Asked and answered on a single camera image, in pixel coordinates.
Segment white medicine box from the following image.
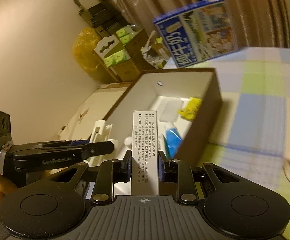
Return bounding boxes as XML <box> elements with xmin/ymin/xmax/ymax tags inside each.
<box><xmin>131</xmin><ymin>110</ymin><xmax>159</xmax><ymax>196</ymax></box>

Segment blue packet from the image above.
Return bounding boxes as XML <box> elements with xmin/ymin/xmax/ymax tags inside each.
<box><xmin>163</xmin><ymin>128</ymin><xmax>185</xmax><ymax>159</ymax></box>

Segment blue milk carton box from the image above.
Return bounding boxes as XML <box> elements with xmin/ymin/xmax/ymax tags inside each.
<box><xmin>153</xmin><ymin>0</ymin><xmax>239</xmax><ymax>68</ymax></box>

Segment green tissue packs in wrap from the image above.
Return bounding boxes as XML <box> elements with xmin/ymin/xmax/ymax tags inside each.
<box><xmin>116</xmin><ymin>26</ymin><xmax>138</xmax><ymax>45</ymax></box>
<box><xmin>103</xmin><ymin>50</ymin><xmax>131</xmax><ymax>67</ymax></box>

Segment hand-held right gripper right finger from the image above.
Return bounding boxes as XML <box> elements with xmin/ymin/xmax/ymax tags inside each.
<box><xmin>158</xmin><ymin>151</ymin><xmax>248</xmax><ymax>205</ymax></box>

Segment brown box with white inside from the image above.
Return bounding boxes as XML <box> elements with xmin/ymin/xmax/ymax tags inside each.
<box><xmin>102</xmin><ymin>67</ymin><xmax>223</xmax><ymax>196</ymax></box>

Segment crumpled white plastic bag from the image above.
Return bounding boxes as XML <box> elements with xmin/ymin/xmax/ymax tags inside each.
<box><xmin>141</xmin><ymin>31</ymin><xmax>160</xmax><ymax>66</ymax></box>

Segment open brown cardboard box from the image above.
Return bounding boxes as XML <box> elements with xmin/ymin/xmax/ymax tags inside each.
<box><xmin>127</xmin><ymin>29</ymin><xmax>151</xmax><ymax>56</ymax></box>

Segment white plastic tube pack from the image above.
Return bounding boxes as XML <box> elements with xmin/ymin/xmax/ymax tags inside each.
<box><xmin>87</xmin><ymin>120</ymin><xmax>117</xmax><ymax>167</ymax></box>

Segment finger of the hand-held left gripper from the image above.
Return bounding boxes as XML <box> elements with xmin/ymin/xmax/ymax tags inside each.
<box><xmin>36</xmin><ymin>141</ymin><xmax>92</xmax><ymax>149</ymax></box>
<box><xmin>80</xmin><ymin>141</ymin><xmax>115</xmax><ymax>159</ymax></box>

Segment large brown cardboard box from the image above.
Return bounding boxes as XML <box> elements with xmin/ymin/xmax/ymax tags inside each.
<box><xmin>114</xmin><ymin>62</ymin><xmax>141</xmax><ymax>82</ymax></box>

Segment pastel checked tablecloth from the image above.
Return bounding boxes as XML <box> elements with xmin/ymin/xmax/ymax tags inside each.
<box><xmin>160</xmin><ymin>46</ymin><xmax>290</xmax><ymax>238</ymax></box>

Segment patterned brown curtain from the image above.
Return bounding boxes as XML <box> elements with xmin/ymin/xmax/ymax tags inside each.
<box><xmin>94</xmin><ymin>0</ymin><xmax>203</xmax><ymax>63</ymax></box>

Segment yellow snack packet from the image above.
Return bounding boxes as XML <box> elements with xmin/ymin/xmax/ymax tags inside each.
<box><xmin>177</xmin><ymin>97</ymin><xmax>203</xmax><ymax>121</ymax></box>

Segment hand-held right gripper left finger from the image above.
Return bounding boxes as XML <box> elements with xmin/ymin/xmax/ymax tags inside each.
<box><xmin>47</xmin><ymin>150</ymin><xmax>132</xmax><ymax>205</ymax></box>

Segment white cardboard carry box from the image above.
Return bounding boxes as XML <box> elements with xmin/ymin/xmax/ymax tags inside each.
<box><xmin>93</xmin><ymin>35</ymin><xmax>125</xmax><ymax>60</ymax></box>

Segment plain brown curtain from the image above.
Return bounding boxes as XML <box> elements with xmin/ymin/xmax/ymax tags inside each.
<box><xmin>195</xmin><ymin>0</ymin><xmax>290</xmax><ymax>48</ymax></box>

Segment yellow plastic bag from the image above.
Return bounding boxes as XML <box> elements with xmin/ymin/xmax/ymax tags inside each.
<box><xmin>72</xmin><ymin>27</ymin><xmax>103</xmax><ymax>82</ymax></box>

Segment brown carton in trash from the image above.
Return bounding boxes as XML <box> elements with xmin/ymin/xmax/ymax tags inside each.
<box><xmin>152</xmin><ymin>37</ymin><xmax>171</xmax><ymax>58</ymax></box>

